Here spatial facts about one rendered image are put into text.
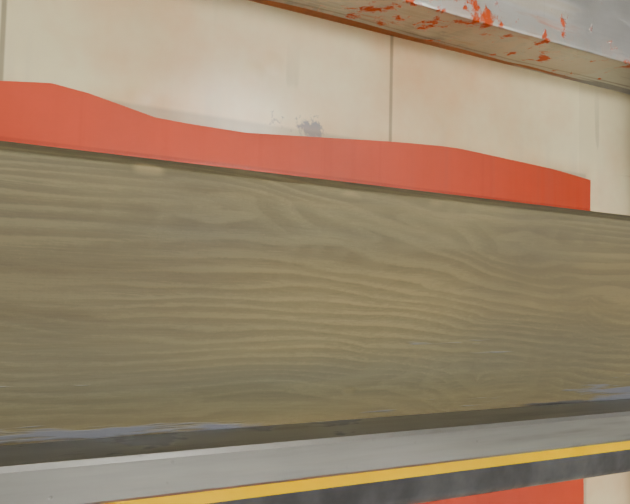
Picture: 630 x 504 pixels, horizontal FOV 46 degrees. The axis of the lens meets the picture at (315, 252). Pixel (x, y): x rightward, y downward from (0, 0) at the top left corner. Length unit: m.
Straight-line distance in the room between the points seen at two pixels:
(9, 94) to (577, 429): 0.22
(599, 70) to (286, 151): 0.18
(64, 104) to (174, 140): 0.04
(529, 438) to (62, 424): 0.14
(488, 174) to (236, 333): 0.22
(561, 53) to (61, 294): 0.28
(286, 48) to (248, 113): 0.03
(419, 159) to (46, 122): 0.17
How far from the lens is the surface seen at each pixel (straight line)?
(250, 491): 0.22
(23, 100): 0.28
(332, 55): 0.34
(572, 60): 0.40
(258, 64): 0.32
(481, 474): 0.27
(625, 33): 0.42
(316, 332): 0.20
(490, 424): 0.23
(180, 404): 0.19
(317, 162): 0.32
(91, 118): 0.29
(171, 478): 0.18
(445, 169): 0.36
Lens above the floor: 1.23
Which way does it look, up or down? 59 degrees down
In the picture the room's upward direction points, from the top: 85 degrees clockwise
